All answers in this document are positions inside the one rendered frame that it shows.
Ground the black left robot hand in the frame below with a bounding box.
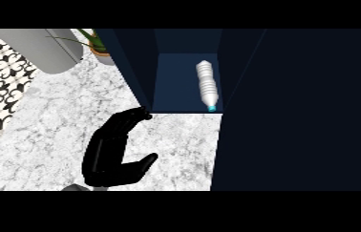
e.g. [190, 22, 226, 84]
[81, 106, 160, 188]

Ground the dark navy cabinet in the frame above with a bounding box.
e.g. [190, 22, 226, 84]
[95, 28, 268, 115]

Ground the clear plastic water bottle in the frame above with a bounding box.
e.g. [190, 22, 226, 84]
[196, 59, 223, 113]

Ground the dark navy cabinet door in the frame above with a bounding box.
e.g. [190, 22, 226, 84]
[209, 28, 361, 192]

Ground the black white patterned tile panel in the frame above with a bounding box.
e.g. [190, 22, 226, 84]
[0, 39, 41, 131]

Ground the green potted plant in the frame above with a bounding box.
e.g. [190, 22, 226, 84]
[45, 28, 118, 67]

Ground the grey rounded appliance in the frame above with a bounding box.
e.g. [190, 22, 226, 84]
[0, 28, 85, 75]

